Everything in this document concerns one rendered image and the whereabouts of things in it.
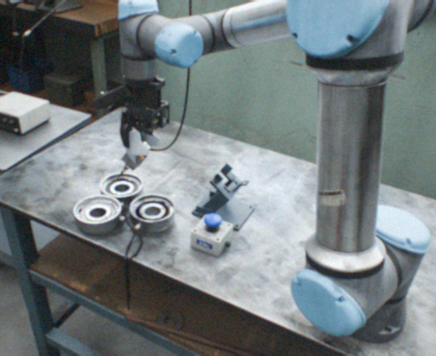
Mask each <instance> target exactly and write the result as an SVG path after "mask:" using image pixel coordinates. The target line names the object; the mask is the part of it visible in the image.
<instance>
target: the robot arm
mask: <svg viewBox="0 0 436 356"><path fill-rule="evenodd" d="M118 9H119V17H118V21H119V28H120V50H121V68H122V75H123V82H124V84H125V85H123V86H120V87H118V88H115V89H114V90H113V91H111V92H108V91H106V92H102V93H100V94H99V95H98V96H97V98H95V99H93V103H94V104H95V106H96V107H97V108H98V110H100V109H101V108H103V109H105V108H110V107H111V106H112V105H113V104H114V103H117V102H119V101H120V100H122V99H123V98H127V99H126V100H125V103H124V104H123V108H122V110H121V119H120V138H121V140H122V142H123V147H125V150H126V152H127V155H128V157H129V158H130V159H131V161H132V163H134V164H136V163H137V156H147V155H148V148H147V147H146V146H145V145H144V144H143V142H146V143H147V144H148V145H149V146H150V147H158V146H160V145H161V143H162V141H161V139H160V138H159V137H157V136H156V135H155V134H154V133H153V129H155V130H157V129H158V128H163V127H166V124H169V123H170V103H167V102H164V101H162V87H164V86H165V79H160V78H157V74H158V59H160V60H161V61H162V62H163V63H165V64H168V65H171V66H175V67H177V68H179V69H187V68H190V67H191V66H193V64H195V63H196V62H197V61H198V60H199V59H200V56H203V55H205V54H212V53H218V52H221V51H225V50H231V49H236V48H240V47H247V46H250V45H259V44H263V43H267V42H274V41H278V40H287V39H291V38H296V44H297V45H298V47H299V48H300V49H303V51H304V52H305V64H306V67H307V68H308V69H309V70H310V71H311V72H312V73H313V74H314V75H315V76H316V78H317V161H316V231H315V232H314V233H312V235H310V236H309V237H308V239H307V241H306V244H305V267H304V268H303V269H302V270H298V272H297V273H296V274H295V276H294V277H293V279H292V280H291V284H290V289H291V293H292V296H293V300H294V302H295V303H296V305H297V307H298V309H299V311H300V312H301V313H303V316H304V317H305V318H307V319H308V321H309V322H310V323H312V324H313V325H314V326H315V327H318V329H320V330H321V331H323V332H326V333H327V334H330V335H333V336H335V337H346V336H351V337H354V338H356V339H357V340H360V341H363V342H373V343H382V342H391V341H392V340H394V339H395V338H396V337H398V336H399V334H400V333H401V332H402V330H403V328H404V326H405V323H406V317H407V312H406V294H407V293H408V291H409V289H410V288H411V284H412V282H413V280H414V279H415V277H416V273H417V271H418V269H419V267H420V265H421V262H422V260H423V258H424V256H425V254H426V253H427V252H428V245H429V244H430V242H431V234H430V231H429V230H428V228H426V226H425V225H424V224H423V223H422V222H421V221H420V220H419V219H418V218H416V216H414V215H411V214H409V213H407V212H405V211H404V210H401V209H397V208H394V207H390V206H386V205H378V199H379V191H380V181H381V164H382V156H383V139H384V130H385V121H386V103H387V95H388V78H389V77H390V76H391V74H393V73H394V72H395V71H396V70H397V69H398V68H399V67H400V66H401V65H402V64H403V63H404V58H405V45H406V34H408V33H410V32H412V31H413V30H415V29H417V28H418V27H419V26H421V25H422V24H424V23H425V22H426V20H427V19H429V18H430V17H431V15H432V14H433V12H434V11H435V9H436V0H256V1H254V2H251V3H247V4H244V5H239V6H237V7H235V8H229V9H226V10H221V11H219V12H215V13H211V14H203V15H194V16H190V17H185V18H180V19H167V18H166V17H163V16H161V15H158V12H159V10H158V9H157V1H156V0H120V1H119V3H118ZM132 94H134V95H133V96H132V97H130V98H128V97H129V96H131V95H132ZM166 109H167V118H166ZM132 127H133V128H136V129H135V130H132Z"/></svg>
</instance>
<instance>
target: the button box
mask: <svg viewBox="0 0 436 356"><path fill-rule="evenodd" d="M232 230H233V225H232V224H230V223H227V222H225V221H224V220H223V221H222V223H221V225H219V226H217V227H216V228H214V229H212V228H210V226H207V225H206V224H205V223H204V217H203V219H201V220H200V222H199V223H198V224H197V225H196V226H195V228H194V229H193V230H191V248H195V249H198V250H200V251H202V252H204V253H207V254H210V255H212V256H215V257H216V258H219V257H220V254H221V253H222V252H223V251H224V249H225V248H226V247H228V248H229V247H230V246H231V243H230V241H231V240H232Z"/></svg>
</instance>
